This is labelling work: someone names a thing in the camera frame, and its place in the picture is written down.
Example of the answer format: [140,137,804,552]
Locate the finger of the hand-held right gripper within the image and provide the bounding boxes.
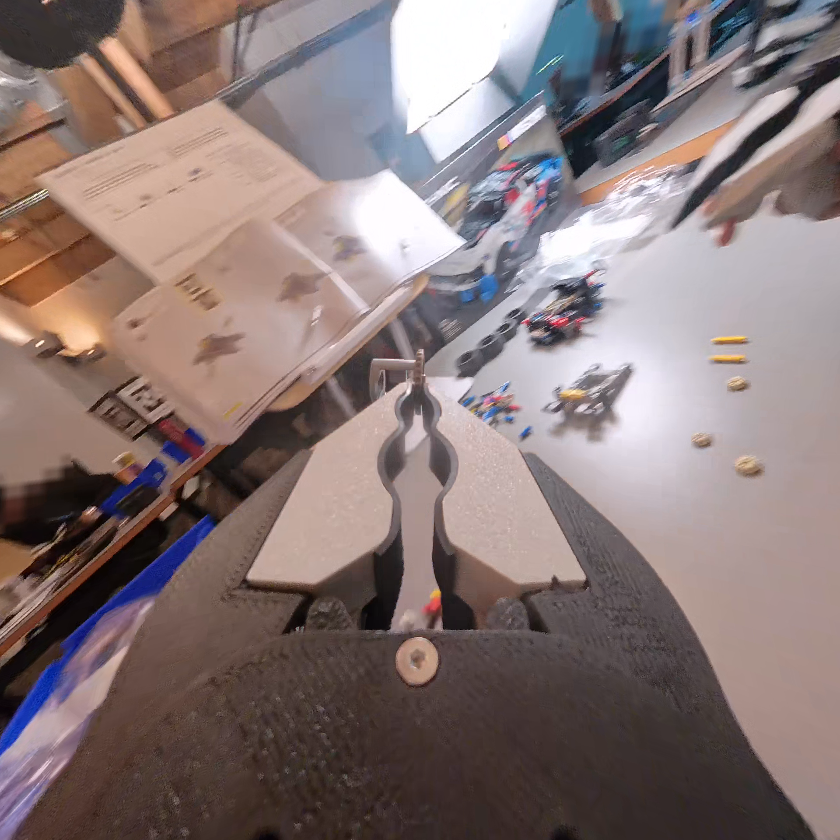
[672,79,840,225]

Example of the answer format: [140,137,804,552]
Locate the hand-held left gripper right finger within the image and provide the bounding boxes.
[420,387,587,601]

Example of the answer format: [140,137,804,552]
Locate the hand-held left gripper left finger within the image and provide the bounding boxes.
[246,382,417,595]

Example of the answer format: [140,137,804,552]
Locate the pile of small lego connectors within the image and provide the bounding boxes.
[459,381,522,424]

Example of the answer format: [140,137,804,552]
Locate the grey lego gear piece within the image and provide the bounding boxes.
[369,350,431,401]

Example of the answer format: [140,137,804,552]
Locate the grey yellow lego subassembly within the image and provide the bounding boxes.
[541,363,634,421]

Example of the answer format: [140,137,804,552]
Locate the red black lego assembly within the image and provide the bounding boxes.
[523,269,608,347]

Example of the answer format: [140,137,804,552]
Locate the lego set box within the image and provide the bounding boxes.
[420,154,572,309]

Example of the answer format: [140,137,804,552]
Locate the orange-edged table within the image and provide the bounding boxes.
[558,39,749,204]

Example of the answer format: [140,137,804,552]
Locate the black crate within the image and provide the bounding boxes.
[594,112,657,165]

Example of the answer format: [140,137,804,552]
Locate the blue plastic container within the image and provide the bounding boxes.
[0,515,217,762]

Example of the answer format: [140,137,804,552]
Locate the clear plastic bags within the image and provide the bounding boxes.
[525,164,697,290]

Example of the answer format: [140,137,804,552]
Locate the black and white sign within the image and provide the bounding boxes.
[88,377,175,441]

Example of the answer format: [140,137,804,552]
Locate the open instruction booklet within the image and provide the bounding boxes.
[36,98,467,447]

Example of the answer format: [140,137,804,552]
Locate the cluttered wooden workbench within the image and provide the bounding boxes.
[0,367,227,657]

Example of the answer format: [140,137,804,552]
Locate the clear plastic bag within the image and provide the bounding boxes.
[0,597,155,840]

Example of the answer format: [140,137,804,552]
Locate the bright white panel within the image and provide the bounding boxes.
[390,0,559,135]

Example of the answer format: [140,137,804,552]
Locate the stack of cardboard boxes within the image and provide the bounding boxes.
[0,39,231,309]

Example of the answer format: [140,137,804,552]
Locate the dark round object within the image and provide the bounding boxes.
[0,0,126,70]

